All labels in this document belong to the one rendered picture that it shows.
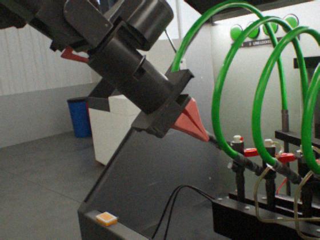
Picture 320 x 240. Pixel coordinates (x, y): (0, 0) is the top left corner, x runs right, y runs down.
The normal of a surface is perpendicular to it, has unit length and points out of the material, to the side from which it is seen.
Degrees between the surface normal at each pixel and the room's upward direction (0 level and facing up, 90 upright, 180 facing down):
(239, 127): 90
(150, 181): 90
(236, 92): 90
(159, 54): 90
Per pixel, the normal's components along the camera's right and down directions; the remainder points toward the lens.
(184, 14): -0.71, 0.19
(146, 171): 0.63, 0.07
